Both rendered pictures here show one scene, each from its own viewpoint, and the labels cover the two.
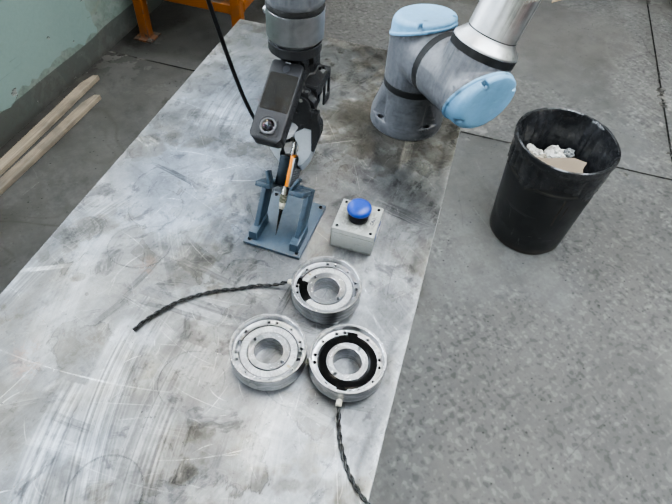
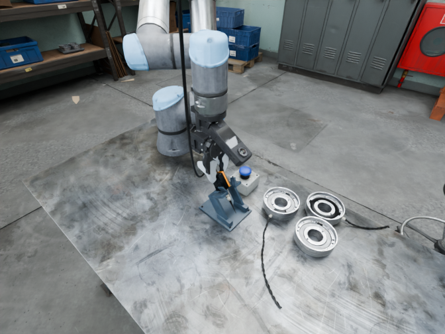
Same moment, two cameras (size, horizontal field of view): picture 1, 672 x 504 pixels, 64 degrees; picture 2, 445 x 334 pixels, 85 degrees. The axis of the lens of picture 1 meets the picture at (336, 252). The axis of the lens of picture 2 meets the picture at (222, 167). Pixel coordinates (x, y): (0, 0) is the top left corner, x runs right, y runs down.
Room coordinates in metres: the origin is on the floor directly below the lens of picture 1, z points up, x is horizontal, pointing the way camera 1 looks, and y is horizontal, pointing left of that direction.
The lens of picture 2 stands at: (0.41, 0.52, 1.38)
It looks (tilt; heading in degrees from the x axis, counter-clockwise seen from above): 40 degrees down; 297
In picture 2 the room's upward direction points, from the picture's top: straight up
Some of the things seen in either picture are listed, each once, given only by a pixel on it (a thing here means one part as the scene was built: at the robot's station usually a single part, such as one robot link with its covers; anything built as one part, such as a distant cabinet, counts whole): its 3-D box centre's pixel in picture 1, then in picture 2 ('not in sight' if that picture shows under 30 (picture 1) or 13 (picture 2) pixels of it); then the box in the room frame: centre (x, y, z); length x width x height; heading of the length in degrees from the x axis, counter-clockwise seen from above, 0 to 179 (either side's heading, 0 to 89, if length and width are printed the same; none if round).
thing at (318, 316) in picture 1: (326, 291); (280, 204); (0.47, 0.01, 0.82); 0.10 x 0.10 x 0.04
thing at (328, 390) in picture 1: (346, 364); (323, 209); (0.35, -0.03, 0.82); 0.10 x 0.10 x 0.04
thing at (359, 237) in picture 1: (358, 223); (243, 179); (0.61, -0.03, 0.82); 0.08 x 0.07 x 0.05; 167
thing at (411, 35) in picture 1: (422, 46); (172, 107); (0.94, -0.13, 0.97); 0.13 x 0.12 x 0.14; 33
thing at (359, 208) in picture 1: (358, 215); (244, 174); (0.61, -0.03, 0.85); 0.04 x 0.04 x 0.05
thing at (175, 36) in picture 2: not in sight; (199, 51); (0.73, 0.00, 1.22); 0.11 x 0.11 x 0.08; 33
